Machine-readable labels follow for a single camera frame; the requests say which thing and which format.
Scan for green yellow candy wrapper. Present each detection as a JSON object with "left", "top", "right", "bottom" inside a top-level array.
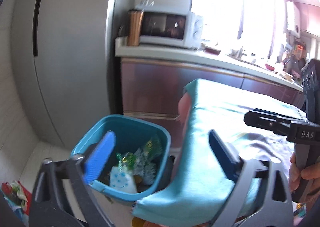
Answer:
[{"left": 116, "top": 152, "right": 137, "bottom": 170}]

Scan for dark food container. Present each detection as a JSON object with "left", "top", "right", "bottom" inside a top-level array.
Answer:
[{"left": 205, "top": 45, "right": 222, "bottom": 55}]

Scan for red snack bag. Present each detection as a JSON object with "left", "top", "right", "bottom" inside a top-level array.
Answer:
[{"left": 1, "top": 181, "right": 28, "bottom": 215}]

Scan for grey microwave oven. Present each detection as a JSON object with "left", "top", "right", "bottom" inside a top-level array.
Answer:
[{"left": 139, "top": 11, "right": 203, "bottom": 48}]

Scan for white water heater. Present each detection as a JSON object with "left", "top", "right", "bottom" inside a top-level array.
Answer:
[{"left": 285, "top": 0, "right": 300, "bottom": 37}]

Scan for green printed clear wrapper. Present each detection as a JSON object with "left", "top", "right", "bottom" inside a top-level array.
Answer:
[{"left": 131, "top": 148, "right": 157, "bottom": 185}]

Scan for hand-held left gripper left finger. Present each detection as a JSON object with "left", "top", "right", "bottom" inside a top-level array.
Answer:
[{"left": 29, "top": 131, "right": 117, "bottom": 227}]

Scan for white blue dotted packet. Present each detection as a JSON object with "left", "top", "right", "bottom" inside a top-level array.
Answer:
[{"left": 109, "top": 166, "right": 137, "bottom": 194}]

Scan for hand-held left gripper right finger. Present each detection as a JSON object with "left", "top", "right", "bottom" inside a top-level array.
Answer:
[{"left": 208, "top": 129, "right": 294, "bottom": 227}]

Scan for blue plastic bin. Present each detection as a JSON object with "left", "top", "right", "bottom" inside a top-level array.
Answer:
[{"left": 70, "top": 114, "right": 172, "bottom": 205}]

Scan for kitchen window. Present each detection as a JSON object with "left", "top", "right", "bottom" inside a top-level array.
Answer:
[{"left": 191, "top": 0, "right": 278, "bottom": 55}]

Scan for copper travel tumbler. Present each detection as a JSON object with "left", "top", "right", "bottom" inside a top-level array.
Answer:
[{"left": 127, "top": 10, "right": 144, "bottom": 47}]

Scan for silver refrigerator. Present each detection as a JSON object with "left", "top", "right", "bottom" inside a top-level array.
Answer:
[{"left": 11, "top": 0, "right": 137, "bottom": 147}]

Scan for teal patterned tablecloth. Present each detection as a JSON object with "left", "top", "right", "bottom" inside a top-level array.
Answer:
[{"left": 132, "top": 78, "right": 309, "bottom": 227}]

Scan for kitchen counter with cabinets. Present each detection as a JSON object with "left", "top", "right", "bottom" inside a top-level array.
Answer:
[{"left": 115, "top": 37, "right": 304, "bottom": 147}]

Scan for green yellow snack wrapper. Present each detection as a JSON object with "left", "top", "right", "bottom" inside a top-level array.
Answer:
[{"left": 144, "top": 134, "right": 162, "bottom": 161}]

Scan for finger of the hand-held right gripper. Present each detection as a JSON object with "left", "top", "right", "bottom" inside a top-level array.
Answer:
[
  {"left": 244, "top": 111, "right": 293, "bottom": 135},
  {"left": 254, "top": 108, "right": 307, "bottom": 122}
]

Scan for person's right hand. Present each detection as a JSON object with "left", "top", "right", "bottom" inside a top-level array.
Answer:
[{"left": 288, "top": 153, "right": 320, "bottom": 207}]

